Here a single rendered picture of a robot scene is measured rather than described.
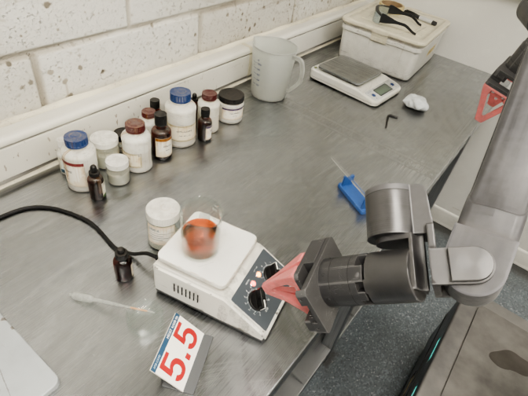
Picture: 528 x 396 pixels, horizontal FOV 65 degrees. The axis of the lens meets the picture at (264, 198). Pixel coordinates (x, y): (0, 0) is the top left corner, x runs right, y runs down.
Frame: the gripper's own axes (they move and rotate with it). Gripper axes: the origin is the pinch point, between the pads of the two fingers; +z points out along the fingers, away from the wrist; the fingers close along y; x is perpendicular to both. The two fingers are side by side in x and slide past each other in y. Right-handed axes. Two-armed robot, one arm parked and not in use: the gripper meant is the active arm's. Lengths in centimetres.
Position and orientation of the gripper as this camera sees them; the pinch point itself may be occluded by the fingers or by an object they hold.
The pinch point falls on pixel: (269, 287)
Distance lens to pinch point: 55.7
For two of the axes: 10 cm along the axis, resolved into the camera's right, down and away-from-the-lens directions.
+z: -7.9, 2.0, 5.8
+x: 4.7, 8.1, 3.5
